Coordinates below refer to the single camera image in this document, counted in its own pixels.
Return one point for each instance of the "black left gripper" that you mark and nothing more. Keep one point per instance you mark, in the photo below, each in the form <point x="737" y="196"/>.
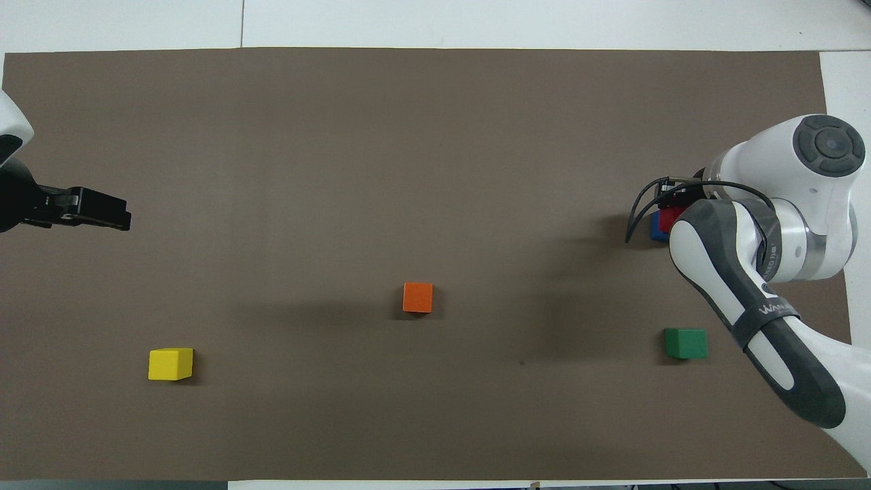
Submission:
<point x="15" y="197"/>

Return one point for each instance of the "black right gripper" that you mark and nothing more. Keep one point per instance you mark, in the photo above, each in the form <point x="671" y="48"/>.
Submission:
<point x="694" y="190"/>

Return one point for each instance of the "red cube block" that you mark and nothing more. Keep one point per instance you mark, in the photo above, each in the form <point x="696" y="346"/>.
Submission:
<point x="670" y="219"/>

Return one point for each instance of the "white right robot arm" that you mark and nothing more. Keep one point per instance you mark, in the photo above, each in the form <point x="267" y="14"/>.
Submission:
<point x="782" y="224"/>

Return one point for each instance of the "blue cube block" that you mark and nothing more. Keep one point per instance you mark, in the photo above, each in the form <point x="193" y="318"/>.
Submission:
<point x="657" y="230"/>

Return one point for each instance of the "green cube block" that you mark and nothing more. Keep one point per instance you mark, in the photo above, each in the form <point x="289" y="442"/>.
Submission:
<point x="686" y="344"/>

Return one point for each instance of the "yellow cube block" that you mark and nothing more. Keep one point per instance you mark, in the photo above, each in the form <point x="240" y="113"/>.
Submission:
<point x="170" y="364"/>

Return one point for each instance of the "orange cube block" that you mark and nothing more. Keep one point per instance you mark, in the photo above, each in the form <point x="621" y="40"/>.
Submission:
<point x="418" y="297"/>

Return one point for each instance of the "brown table mat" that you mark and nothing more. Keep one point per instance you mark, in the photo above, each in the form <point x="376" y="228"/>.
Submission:
<point x="408" y="136"/>

